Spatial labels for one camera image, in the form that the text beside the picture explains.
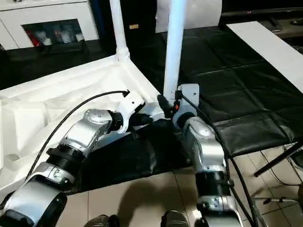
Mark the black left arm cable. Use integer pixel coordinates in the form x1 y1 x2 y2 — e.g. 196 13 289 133
26 90 131 190

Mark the small red bottle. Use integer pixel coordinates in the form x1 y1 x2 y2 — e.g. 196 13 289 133
28 29 38 45

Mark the black stand leg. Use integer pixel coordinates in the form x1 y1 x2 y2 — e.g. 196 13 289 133
253 142 303 178

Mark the black box with yellow label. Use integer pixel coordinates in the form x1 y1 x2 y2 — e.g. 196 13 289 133
121 0 160 46

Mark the white plastic table leg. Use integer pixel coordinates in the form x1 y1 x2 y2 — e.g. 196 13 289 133
109 0 131 62
162 0 186 102

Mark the white plastic table top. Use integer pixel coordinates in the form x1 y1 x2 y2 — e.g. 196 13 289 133
0 54 173 191

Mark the dark grey robot foot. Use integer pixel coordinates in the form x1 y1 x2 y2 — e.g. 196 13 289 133
83 215 119 227
160 210 191 227

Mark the white flat board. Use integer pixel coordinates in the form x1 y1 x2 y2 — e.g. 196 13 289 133
227 21 303 93

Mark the white plastic bag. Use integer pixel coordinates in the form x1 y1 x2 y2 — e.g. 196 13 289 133
155 0 223 33

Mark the white cabinet with glass doors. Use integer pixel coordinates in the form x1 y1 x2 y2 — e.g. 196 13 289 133
0 0 100 49

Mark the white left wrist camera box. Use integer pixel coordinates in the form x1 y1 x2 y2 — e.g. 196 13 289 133
116 95 146 135

